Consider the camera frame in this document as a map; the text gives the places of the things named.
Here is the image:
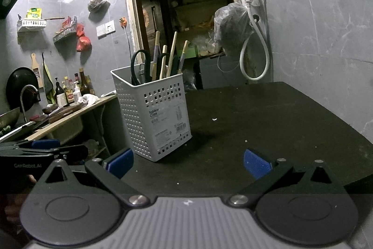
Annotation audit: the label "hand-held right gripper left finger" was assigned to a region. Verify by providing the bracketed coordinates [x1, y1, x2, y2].
[28, 147, 151, 206]

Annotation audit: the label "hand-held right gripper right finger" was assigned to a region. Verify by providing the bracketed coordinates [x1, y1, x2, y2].
[227, 149, 349, 206]

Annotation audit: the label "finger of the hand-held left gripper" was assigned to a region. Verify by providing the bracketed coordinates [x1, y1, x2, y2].
[35, 145, 89, 164]
[13, 139, 61, 150]

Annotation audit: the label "white perforated utensil basket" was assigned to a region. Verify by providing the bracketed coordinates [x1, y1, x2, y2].
[111, 66, 193, 162]

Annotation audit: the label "wooden chopstick with dark tip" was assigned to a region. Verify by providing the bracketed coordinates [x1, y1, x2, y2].
[159, 45, 167, 80]

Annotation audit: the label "black handled scissors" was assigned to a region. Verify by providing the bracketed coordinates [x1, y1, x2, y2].
[130, 49, 177, 86]

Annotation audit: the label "wooden chopstick purple band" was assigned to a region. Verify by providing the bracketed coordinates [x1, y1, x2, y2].
[178, 40, 189, 74]
[151, 31, 161, 82]

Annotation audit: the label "plain wooden chopstick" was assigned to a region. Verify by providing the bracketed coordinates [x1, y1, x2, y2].
[167, 32, 178, 77]

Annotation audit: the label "wooden countertop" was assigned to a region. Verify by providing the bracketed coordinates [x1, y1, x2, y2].
[0, 94, 117, 142]

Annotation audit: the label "metal bowl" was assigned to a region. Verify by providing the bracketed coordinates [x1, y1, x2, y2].
[0, 107, 21, 127]

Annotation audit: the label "row of condiment bottles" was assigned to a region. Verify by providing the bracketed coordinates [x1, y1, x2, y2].
[53, 68, 91, 108]

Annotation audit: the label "white cloth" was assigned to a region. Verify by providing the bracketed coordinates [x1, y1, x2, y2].
[77, 94, 101, 106]

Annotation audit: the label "curved sink faucet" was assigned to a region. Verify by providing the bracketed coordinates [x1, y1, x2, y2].
[20, 85, 40, 123]

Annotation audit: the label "hanging green cloth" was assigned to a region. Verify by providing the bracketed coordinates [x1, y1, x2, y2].
[42, 52, 56, 105]

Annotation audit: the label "black wok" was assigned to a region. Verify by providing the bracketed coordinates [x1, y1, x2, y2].
[6, 67, 40, 113]

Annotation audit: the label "hanging wooden paddle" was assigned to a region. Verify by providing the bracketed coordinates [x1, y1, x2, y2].
[31, 53, 40, 89]

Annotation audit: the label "grey cabinet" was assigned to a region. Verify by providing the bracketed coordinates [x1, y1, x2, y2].
[199, 55, 249, 90]

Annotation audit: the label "red plastic bag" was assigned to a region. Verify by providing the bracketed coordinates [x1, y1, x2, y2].
[76, 24, 93, 52]

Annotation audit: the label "yellow-green packet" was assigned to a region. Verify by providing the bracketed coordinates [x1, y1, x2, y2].
[26, 7, 43, 20]

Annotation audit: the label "clear bag with dark contents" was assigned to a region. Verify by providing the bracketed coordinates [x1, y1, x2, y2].
[214, 3, 252, 55]

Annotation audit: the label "sunflower door poster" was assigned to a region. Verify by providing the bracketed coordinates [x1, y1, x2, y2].
[143, 8, 152, 32]

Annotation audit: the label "hanging dark mesh bag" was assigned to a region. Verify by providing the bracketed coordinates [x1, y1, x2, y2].
[88, 0, 111, 13]

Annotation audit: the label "wooden shelf unit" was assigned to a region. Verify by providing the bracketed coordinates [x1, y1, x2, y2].
[165, 0, 234, 58]

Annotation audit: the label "metal wall rack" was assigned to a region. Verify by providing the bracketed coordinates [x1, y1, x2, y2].
[52, 24, 79, 43]

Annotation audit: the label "white hose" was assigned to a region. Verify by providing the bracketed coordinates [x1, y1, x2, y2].
[239, 5, 271, 80]

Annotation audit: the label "white wall rack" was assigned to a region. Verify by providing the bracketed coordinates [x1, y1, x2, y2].
[17, 18, 47, 33]

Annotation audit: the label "white power cable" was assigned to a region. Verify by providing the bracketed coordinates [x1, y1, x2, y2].
[124, 27, 133, 63]

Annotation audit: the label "pale wooden door frame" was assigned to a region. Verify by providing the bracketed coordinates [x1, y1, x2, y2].
[122, 0, 242, 63]

